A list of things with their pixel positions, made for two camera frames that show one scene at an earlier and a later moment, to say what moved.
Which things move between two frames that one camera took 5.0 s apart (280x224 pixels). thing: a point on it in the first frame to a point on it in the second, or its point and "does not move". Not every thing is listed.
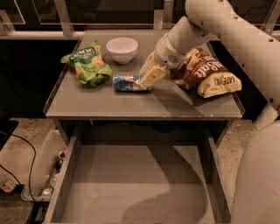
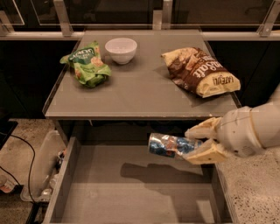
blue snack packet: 126,83 to 171,146
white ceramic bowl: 122,50 does not move
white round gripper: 164,54 to 236,131
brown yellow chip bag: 200,73 does not move
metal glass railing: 64,19 does not move
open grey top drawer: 141,179 does not move
